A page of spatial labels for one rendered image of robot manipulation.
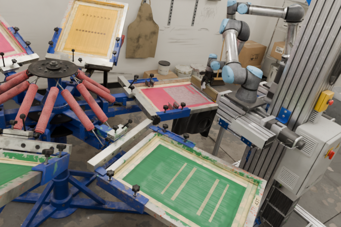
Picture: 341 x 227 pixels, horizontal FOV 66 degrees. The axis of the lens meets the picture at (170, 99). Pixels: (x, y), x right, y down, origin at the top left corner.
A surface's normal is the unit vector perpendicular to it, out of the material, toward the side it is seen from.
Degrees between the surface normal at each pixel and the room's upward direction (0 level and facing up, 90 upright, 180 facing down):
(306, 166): 90
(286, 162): 90
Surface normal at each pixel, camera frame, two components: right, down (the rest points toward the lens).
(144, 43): 0.00, 0.48
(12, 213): 0.16, -0.87
